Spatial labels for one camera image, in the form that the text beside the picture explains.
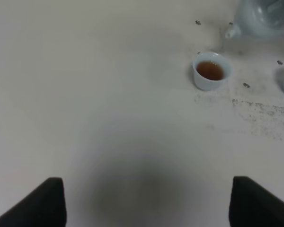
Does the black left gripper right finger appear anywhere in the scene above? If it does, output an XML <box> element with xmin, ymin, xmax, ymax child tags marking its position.
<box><xmin>229</xmin><ymin>176</ymin><xmax>284</xmax><ymax>227</ymax></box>

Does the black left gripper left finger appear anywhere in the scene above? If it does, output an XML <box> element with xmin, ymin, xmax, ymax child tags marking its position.
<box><xmin>0</xmin><ymin>177</ymin><xmax>67</xmax><ymax>227</ymax></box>

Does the light blue porcelain teapot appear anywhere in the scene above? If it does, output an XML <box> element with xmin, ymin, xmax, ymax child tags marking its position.
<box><xmin>225</xmin><ymin>0</ymin><xmax>284</xmax><ymax>39</ymax></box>

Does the left blue porcelain teacup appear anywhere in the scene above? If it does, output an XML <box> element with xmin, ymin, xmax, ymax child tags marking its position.
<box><xmin>192</xmin><ymin>52</ymin><xmax>233</xmax><ymax>91</ymax></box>

